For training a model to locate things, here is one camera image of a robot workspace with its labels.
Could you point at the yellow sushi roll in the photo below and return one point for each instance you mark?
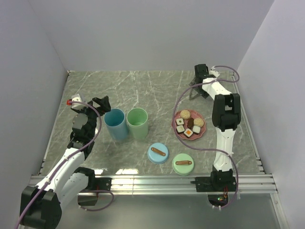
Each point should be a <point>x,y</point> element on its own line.
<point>180,129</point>

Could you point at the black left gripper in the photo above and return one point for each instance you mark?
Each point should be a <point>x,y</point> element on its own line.
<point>103,102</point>

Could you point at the pink dotted plate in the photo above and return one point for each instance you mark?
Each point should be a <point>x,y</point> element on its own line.
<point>194,114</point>

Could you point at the green sushi roll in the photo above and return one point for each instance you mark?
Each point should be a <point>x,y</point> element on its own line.
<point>179,121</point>

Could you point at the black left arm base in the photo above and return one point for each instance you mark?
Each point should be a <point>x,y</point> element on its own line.
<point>100,183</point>

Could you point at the orange centre sushi roll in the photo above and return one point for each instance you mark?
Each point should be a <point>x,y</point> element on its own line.
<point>188,133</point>

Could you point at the cream steamed bun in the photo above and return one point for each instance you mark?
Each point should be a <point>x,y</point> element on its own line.
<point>199,122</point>
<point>185,114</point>

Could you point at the aluminium table edge rail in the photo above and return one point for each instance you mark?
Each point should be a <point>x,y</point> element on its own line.
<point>246,155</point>

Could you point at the white rice sushi piece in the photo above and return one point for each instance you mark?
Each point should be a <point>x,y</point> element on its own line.
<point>196,129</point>

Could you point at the green cylindrical lunch container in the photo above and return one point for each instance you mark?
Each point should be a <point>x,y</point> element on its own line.
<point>137,122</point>

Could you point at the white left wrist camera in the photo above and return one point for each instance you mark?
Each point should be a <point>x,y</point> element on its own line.
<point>77,102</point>

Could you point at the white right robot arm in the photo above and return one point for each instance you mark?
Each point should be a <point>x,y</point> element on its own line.
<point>226,114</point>

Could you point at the blue lid with handle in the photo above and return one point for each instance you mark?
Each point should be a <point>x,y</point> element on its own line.
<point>158,153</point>

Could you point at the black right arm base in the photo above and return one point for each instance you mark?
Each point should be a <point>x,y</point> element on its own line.
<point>218,181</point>

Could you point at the green lid with handle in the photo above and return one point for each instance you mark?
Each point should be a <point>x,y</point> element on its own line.
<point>183,164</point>

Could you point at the blue cylindrical lunch container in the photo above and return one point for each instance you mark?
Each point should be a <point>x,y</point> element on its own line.
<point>115,121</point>

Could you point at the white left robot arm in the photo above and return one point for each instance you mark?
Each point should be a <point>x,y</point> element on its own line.
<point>42,205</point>

